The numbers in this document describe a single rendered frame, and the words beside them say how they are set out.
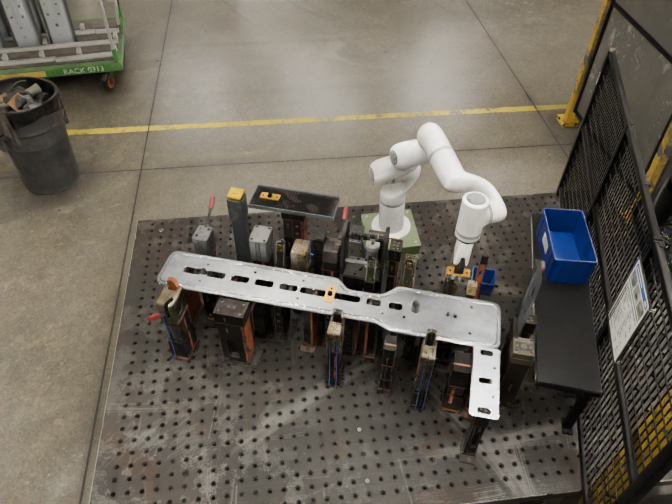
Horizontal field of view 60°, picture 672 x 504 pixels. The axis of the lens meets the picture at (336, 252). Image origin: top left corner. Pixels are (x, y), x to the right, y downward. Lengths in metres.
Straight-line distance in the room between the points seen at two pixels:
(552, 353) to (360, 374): 0.76
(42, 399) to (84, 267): 0.95
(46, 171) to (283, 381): 2.71
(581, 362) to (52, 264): 3.20
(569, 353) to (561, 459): 0.41
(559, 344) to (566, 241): 0.56
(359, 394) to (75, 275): 2.25
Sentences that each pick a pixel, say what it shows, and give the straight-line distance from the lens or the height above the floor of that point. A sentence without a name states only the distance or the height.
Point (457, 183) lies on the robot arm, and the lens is 1.99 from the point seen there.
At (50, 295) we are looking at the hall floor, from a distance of 4.01.
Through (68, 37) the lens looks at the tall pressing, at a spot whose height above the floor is 0.36.
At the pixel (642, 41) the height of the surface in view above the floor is 1.00.
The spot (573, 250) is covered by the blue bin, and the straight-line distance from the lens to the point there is 2.67.
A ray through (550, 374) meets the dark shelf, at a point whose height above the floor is 1.03.
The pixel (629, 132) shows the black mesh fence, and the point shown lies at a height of 1.55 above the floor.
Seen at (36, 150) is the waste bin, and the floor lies 0.40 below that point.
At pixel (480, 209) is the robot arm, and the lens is 1.88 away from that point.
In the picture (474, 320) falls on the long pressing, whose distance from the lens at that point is 2.32.
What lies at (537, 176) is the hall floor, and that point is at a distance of 4.77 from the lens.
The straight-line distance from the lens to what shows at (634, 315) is 2.07.
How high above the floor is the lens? 2.79
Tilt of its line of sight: 46 degrees down
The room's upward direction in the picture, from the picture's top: 1 degrees clockwise
